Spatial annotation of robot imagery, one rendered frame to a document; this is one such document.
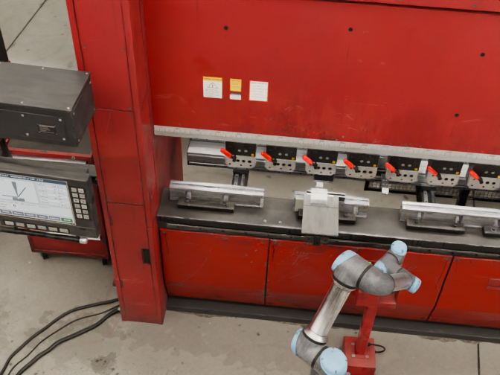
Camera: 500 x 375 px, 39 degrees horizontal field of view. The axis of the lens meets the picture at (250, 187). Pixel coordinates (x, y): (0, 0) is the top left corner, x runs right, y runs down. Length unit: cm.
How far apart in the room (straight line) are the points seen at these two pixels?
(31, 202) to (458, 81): 191
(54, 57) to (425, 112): 394
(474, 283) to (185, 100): 186
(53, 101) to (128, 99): 44
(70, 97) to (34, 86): 16
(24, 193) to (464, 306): 248
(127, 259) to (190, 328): 69
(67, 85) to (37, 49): 377
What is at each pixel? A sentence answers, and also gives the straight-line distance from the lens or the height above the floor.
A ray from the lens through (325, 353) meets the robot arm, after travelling 311.
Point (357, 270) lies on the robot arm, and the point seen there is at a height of 133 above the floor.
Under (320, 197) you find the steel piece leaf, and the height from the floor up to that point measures 100.
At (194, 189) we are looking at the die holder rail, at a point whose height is 97.
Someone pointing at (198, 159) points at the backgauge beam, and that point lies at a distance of 395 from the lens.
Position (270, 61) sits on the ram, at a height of 183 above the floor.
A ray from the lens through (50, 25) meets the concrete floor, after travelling 692.
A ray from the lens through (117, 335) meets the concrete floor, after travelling 438.
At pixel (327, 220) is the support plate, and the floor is 100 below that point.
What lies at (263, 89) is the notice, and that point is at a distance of 323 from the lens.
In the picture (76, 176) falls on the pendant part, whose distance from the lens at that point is 297.
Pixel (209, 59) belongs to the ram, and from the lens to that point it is 317.
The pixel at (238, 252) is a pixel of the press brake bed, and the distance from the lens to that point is 389.
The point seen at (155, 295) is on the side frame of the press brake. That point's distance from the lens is 414.
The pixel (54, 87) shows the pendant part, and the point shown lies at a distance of 286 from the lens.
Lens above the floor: 364
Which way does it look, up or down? 45 degrees down
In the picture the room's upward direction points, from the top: 2 degrees clockwise
